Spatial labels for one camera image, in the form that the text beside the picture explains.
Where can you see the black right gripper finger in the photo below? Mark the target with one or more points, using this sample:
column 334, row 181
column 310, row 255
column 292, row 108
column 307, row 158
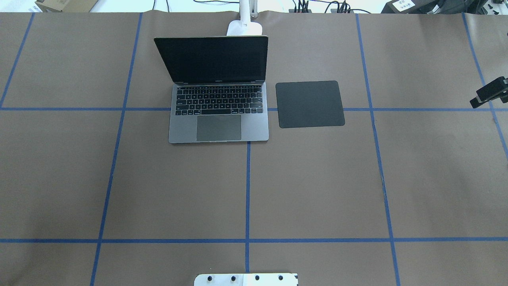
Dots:
column 479, row 100
column 496, row 89

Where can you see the black mouse pad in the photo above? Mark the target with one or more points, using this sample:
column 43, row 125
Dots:
column 309, row 104

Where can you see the grey laptop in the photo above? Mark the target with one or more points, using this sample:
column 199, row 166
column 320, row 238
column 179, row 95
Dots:
column 219, row 91

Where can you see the black power strip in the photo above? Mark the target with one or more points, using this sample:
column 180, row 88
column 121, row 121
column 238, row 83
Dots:
column 319, row 6

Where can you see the cardboard box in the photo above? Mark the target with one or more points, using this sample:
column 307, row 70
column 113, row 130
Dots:
column 71, row 6

